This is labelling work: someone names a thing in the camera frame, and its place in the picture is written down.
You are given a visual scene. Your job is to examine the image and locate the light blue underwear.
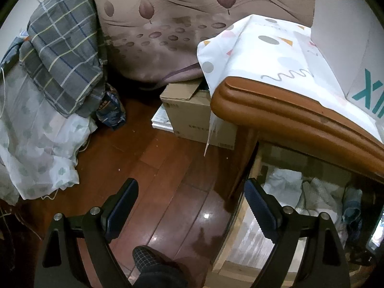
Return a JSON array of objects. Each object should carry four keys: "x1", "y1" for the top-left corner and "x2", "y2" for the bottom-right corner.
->
[{"x1": 342, "y1": 186, "x2": 363, "y2": 224}]

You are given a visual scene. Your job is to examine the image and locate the grey plaid blanket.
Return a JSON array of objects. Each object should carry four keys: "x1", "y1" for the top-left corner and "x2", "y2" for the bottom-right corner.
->
[{"x1": 19, "y1": 0, "x2": 106, "y2": 118}]

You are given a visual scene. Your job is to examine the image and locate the grey white underwear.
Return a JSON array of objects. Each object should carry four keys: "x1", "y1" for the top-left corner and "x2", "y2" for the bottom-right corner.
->
[{"x1": 295, "y1": 178, "x2": 344, "y2": 223}]

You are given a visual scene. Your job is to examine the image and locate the brown cardboard box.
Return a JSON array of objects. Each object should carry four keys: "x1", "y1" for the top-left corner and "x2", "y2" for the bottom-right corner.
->
[{"x1": 160, "y1": 78, "x2": 237, "y2": 150}]

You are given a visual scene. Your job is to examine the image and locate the black checked slipper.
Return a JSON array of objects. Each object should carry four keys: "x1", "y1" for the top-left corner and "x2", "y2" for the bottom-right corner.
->
[{"x1": 132, "y1": 246, "x2": 188, "y2": 288}]

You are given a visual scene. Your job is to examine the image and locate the white patterned cloth cover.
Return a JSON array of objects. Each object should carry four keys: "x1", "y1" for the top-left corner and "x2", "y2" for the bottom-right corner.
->
[{"x1": 197, "y1": 14, "x2": 383, "y2": 142}]

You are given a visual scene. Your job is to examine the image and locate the white green patterned bedding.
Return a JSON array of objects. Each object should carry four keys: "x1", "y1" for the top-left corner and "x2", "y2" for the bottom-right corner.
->
[{"x1": 1, "y1": 64, "x2": 96, "y2": 205}]

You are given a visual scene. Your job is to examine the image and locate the pale mint underwear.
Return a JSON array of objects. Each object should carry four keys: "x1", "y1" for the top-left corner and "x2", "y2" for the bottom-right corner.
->
[{"x1": 263, "y1": 168, "x2": 303, "y2": 208}]

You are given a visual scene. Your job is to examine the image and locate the brown wooden nightstand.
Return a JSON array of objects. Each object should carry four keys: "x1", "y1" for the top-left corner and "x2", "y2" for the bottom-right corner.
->
[{"x1": 210, "y1": 76, "x2": 384, "y2": 288}]

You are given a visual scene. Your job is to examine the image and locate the light wooden drawer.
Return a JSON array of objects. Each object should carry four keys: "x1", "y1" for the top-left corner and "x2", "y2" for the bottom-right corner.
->
[{"x1": 204, "y1": 143, "x2": 383, "y2": 287}]

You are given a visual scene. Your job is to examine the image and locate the dark blue plastic bag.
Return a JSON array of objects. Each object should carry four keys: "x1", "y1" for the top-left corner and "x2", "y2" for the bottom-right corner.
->
[{"x1": 96, "y1": 83, "x2": 126, "y2": 130}]

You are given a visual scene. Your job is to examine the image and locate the beige leaf pattern curtain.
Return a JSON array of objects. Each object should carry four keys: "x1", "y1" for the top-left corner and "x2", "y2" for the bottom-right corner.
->
[{"x1": 94, "y1": 0, "x2": 315, "y2": 84}]

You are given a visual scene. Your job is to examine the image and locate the white flat boards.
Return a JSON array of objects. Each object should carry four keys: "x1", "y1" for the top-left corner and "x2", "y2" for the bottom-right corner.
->
[{"x1": 151, "y1": 105, "x2": 173, "y2": 133}]

